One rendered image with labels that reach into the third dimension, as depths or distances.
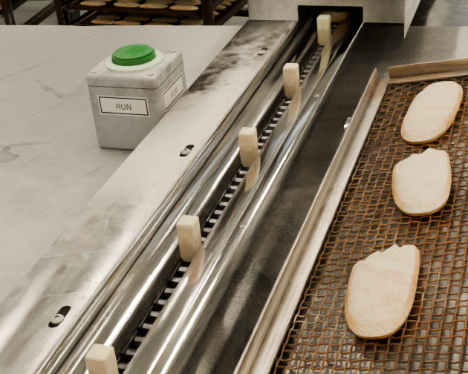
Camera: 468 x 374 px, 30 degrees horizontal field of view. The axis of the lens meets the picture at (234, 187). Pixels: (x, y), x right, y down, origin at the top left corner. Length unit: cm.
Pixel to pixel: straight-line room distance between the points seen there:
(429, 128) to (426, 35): 42
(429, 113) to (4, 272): 34
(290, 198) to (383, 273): 25
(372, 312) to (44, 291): 22
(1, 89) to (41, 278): 46
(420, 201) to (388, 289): 9
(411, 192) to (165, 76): 32
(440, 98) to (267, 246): 17
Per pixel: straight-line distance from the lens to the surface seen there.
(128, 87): 78
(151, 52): 80
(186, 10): 287
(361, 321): 44
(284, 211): 69
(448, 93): 67
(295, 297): 48
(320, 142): 80
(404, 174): 56
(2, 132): 90
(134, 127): 80
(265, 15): 98
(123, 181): 68
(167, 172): 68
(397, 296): 45
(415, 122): 63
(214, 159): 72
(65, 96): 96
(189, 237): 60
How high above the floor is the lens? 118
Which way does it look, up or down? 30 degrees down
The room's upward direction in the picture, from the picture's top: 6 degrees counter-clockwise
